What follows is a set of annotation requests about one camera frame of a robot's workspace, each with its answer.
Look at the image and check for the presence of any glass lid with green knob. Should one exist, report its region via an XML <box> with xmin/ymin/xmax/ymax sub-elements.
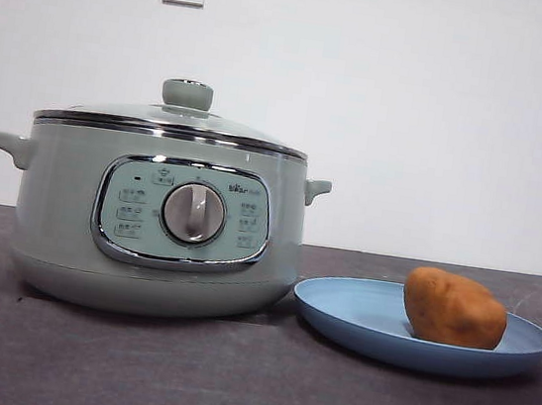
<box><xmin>31</xmin><ymin>59</ymin><xmax>316</xmax><ymax>159</ymax></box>

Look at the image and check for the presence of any brown potato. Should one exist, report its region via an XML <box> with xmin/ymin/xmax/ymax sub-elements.
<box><xmin>397</xmin><ymin>263</ymin><xmax>514</xmax><ymax>353</ymax></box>

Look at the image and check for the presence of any blue round plate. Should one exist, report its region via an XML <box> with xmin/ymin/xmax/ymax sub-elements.
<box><xmin>285</xmin><ymin>269</ymin><xmax>542</xmax><ymax>389</ymax></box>

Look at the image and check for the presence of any pale green electric steamer pot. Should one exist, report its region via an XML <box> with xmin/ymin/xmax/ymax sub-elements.
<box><xmin>0</xmin><ymin>109</ymin><xmax>337</xmax><ymax>338</ymax></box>

